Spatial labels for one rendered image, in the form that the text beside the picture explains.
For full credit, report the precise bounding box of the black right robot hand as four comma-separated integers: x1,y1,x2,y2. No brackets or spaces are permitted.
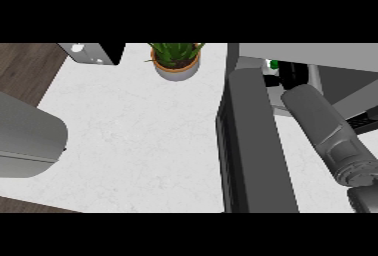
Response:
261,61,311,91

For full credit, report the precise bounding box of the white and green milk carton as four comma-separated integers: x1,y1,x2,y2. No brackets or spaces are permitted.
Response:
264,58,280,71

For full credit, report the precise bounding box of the grey microwave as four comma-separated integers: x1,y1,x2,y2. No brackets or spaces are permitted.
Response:
224,42,378,136

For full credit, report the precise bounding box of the dark grey microwave door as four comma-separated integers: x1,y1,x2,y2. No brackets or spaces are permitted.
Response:
213,67,300,214

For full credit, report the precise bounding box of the green plant in pot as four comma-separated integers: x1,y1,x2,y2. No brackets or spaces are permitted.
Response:
142,42,206,82

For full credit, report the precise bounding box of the grey and black appliance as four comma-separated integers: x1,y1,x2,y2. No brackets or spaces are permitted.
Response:
55,42,126,67

